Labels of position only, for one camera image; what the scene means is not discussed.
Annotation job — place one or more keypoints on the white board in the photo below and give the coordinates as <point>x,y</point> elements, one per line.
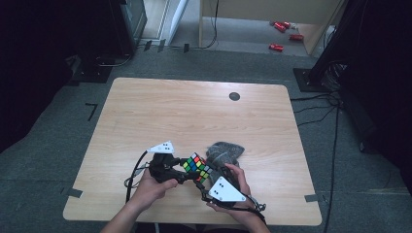
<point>178,19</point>

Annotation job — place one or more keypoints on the red can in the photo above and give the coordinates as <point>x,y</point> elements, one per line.
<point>296,37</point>
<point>280,26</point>
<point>287,25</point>
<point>276,47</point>

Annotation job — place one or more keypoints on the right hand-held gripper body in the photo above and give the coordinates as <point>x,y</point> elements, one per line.
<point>225,192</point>

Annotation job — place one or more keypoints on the multicoloured puzzle cube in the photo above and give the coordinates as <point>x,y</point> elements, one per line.
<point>196,165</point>

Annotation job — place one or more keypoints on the black stand base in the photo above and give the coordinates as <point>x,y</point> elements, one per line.
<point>92,73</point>
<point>306,81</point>

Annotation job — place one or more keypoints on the wooden partition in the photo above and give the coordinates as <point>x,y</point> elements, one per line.
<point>259,8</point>

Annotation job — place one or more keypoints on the grey tape strip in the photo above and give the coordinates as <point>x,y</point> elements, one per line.
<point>73,193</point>
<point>311,198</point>

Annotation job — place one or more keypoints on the dark tape piece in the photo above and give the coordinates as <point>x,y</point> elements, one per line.
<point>147,45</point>
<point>162,45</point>
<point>186,48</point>

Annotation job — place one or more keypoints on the black curtain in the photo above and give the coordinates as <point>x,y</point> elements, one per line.
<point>32,64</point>
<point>382,81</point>

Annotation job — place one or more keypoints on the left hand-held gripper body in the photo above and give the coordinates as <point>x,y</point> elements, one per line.
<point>162,168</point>

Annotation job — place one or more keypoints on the person's right hand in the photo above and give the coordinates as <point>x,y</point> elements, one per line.
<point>243,183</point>

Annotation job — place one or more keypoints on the person's left hand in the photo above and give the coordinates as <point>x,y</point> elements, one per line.
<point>145,191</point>

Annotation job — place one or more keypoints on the black cabinet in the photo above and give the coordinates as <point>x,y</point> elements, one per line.
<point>129,22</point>

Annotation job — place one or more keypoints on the round dark table grommet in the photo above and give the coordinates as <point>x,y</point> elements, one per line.
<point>234,96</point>

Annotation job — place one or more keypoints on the grey fuzzy cloth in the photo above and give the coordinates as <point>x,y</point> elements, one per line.
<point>225,152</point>

